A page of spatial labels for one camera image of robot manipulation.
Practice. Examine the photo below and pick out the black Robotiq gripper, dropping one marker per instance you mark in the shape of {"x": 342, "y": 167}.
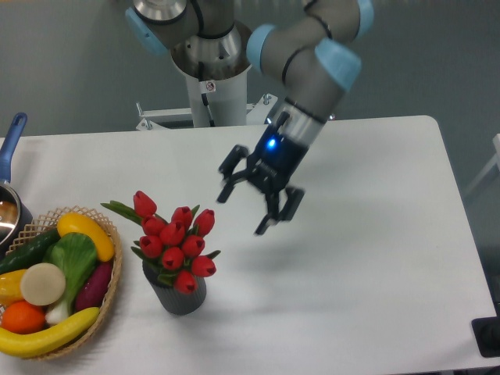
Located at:
{"x": 268, "y": 168}

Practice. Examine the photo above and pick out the red tulip bouquet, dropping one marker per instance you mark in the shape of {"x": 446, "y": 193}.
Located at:
{"x": 171, "y": 249}

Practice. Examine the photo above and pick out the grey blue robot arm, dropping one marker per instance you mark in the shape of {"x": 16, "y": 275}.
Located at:
{"x": 310, "y": 58}

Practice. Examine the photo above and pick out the dark grey ribbed vase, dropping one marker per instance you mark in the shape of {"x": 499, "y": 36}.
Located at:
{"x": 172, "y": 300}

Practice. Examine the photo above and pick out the green bok choy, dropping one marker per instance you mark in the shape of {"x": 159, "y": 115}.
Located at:
{"x": 76, "y": 256}

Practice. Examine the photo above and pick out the purple sweet potato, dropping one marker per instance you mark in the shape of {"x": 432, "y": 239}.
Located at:
{"x": 94, "y": 290}

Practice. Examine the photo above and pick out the woven wicker basket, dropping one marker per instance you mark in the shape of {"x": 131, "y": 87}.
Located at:
{"x": 47, "y": 222}

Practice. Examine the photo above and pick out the white object right edge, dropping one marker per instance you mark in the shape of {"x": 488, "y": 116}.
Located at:
{"x": 490, "y": 170}

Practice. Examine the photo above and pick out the green cucumber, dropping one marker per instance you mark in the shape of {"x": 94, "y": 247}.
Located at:
{"x": 29, "y": 253}

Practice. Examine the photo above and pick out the beige round slice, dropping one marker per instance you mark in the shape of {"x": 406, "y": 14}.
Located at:
{"x": 43, "y": 284}

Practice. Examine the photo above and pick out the black device table edge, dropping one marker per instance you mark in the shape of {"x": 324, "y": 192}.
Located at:
{"x": 486, "y": 332}

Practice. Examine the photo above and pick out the yellow pepper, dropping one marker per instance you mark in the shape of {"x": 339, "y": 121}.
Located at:
{"x": 10, "y": 287}

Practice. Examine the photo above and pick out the orange fruit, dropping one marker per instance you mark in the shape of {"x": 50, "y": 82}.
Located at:
{"x": 23, "y": 318}

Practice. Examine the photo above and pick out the yellow banana front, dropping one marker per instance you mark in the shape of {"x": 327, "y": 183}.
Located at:
{"x": 27, "y": 346}

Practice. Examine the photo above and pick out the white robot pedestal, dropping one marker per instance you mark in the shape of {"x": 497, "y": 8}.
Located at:
{"x": 215, "y": 72}

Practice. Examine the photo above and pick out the blue handled saucepan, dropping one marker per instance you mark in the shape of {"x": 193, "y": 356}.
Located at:
{"x": 14, "y": 214}

